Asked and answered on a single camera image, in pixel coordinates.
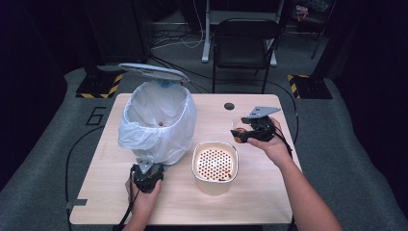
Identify hand-held gripper cable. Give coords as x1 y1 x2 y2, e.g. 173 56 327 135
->
272 125 294 160
115 171 136 231

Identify trash bin with plastic liner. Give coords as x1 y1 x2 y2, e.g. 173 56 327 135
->
117 80 198 167

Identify grey tape strip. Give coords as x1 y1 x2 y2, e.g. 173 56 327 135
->
65 198 89 210

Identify black floor cable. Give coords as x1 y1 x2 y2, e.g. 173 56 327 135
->
64 125 106 231

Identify white desk frame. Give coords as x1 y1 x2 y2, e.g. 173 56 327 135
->
201 0 279 67

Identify white strainer bowl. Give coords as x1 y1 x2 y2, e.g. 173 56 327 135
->
191 141 240 185

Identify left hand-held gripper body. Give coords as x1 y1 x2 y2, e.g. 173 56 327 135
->
132 157 164 193

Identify person's left hand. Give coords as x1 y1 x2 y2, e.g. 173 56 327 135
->
124 177 164 212

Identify right hand-held gripper cable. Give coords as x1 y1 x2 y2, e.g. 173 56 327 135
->
272 125 294 160

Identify clear plastic cup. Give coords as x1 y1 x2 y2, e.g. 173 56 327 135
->
230 115 258 144

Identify black yellow striped base plate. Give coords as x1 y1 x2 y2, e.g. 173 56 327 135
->
287 74 333 100
75 70 124 99

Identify left hand-held gripper cable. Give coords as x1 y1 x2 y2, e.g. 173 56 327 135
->
115 171 136 231

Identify white floor cables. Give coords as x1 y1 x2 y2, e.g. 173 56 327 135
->
150 0 206 52

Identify person's right hand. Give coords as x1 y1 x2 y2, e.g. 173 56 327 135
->
246 116 294 168

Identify black folding chair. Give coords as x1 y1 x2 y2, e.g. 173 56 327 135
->
211 18 283 94

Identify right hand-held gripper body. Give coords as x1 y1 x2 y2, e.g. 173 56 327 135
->
247 106 282 143

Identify trash bin with grey lid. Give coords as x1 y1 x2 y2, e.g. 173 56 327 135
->
118 63 191 89

